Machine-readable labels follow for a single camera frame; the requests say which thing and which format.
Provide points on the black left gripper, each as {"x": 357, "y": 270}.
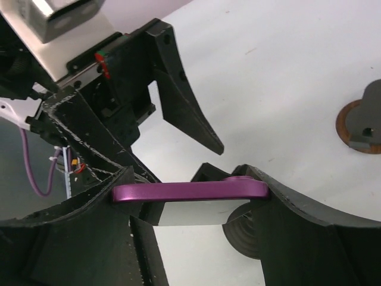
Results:
{"x": 105, "y": 98}

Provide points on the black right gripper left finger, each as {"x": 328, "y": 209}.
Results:
{"x": 85, "y": 240}

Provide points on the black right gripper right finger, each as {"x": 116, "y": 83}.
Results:
{"x": 304, "y": 242}

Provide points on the black stand of purple phone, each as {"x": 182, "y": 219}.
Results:
{"x": 239, "y": 229}

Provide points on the grey stand with wooden base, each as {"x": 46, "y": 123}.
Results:
{"x": 358, "y": 123}

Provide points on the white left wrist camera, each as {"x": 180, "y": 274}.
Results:
{"x": 56, "y": 32}

